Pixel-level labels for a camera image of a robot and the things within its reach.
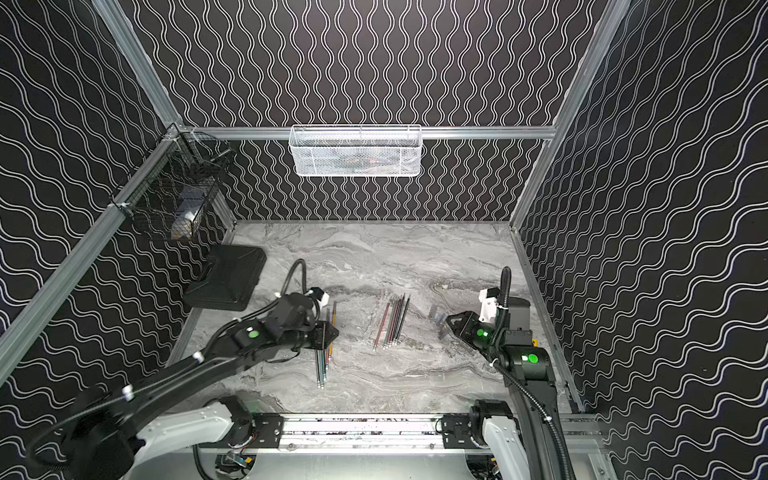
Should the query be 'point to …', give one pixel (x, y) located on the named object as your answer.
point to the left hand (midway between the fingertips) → (337, 329)
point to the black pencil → (404, 314)
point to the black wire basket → (172, 190)
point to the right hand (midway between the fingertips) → (452, 318)
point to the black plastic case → (226, 278)
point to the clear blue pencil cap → (443, 329)
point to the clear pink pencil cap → (431, 311)
